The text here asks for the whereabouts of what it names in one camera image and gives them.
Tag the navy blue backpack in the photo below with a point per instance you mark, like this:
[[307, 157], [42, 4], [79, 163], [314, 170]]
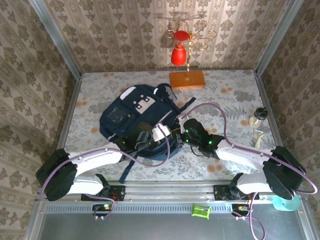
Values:
[[130, 110]]

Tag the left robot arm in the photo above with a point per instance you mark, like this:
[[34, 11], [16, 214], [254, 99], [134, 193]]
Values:
[[95, 156]]

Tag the small glass bottle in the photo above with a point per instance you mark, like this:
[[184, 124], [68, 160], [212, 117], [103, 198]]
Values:
[[257, 118]]

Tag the green packet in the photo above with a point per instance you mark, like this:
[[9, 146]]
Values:
[[200, 211]]

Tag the red hanging cup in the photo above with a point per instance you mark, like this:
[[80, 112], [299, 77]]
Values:
[[178, 57], [181, 35]]

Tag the left connector board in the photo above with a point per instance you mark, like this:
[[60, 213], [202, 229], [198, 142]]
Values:
[[102, 207]]

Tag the connector board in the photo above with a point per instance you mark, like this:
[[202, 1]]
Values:
[[240, 208], [102, 207]]

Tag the right connector board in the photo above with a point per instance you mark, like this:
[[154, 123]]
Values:
[[240, 208]]

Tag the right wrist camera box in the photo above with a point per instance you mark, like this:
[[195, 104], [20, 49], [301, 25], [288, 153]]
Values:
[[180, 120]]

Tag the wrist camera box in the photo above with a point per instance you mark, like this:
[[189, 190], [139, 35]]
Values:
[[180, 120], [161, 132]]

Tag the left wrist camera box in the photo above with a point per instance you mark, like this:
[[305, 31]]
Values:
[[161, 132]]

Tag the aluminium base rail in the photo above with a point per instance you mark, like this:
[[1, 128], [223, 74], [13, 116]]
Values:
[[170, 190]]

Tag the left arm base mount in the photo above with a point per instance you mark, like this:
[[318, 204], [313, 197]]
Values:
[[117, 193]]

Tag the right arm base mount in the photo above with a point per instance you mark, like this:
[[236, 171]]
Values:
[[221, 192]]

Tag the right table side rail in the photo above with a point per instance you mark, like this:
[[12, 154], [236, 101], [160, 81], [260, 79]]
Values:
[[265, 100]]

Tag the table side rail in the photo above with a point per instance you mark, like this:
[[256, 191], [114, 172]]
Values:
[[67, 120], [265, 100]]

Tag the left table side rail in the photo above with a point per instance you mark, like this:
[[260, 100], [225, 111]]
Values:
[[67, 120]]

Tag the right metal frame post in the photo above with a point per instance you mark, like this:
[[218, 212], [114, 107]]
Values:
[[277, 35]]

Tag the metal frame post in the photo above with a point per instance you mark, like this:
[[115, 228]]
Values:
[[57, 42], [277, 35]]

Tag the left metal frame post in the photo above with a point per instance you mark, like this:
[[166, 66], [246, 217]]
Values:
[[57, 42]]

